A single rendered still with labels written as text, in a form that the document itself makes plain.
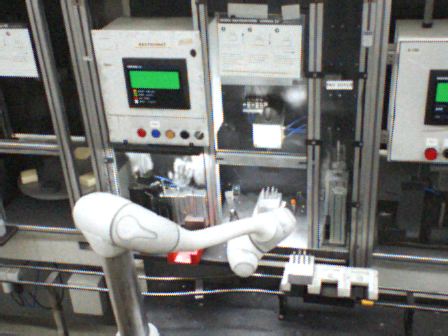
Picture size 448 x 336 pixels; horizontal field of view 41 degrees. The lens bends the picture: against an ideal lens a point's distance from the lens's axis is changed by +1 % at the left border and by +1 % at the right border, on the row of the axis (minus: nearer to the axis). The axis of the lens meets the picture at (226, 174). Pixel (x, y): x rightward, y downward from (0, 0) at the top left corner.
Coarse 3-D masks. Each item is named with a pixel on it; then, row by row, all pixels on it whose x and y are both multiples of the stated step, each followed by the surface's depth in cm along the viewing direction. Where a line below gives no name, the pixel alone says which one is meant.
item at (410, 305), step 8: (280, 288) 244; (384, 288) 239; (392, 288) 239; (400, 288) 238; (280, 296) 240; (296, 296) 238; (408, 296) 235; (280, 304) 243; (376, 304) 231; (384, 304) 231; (392, 304) 230; (408, 304) 231; (280, 312) 245; (408, 312) 230; (440, 312) 227; (408, 320) 233; (408, 328) 235
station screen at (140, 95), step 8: (128, 72) 225; (160, 72) 222; (168, 72) 222; (176, 72) 221; (128, 80) 227; (136, 88) 228; (144, 88) 227; (152, 88) 226; (160, 88) 226; (168, 88) 225; (176, 88) 224; (136, 96) 229; (144, 96) 229; (152, 96) 228; (160, 96) 227; (168, 96) 226; (176, 96) 226; (144, 104) 230; (152, 104) 230; (160, 104) 229; (168, 104) 228; (176, 104) 227
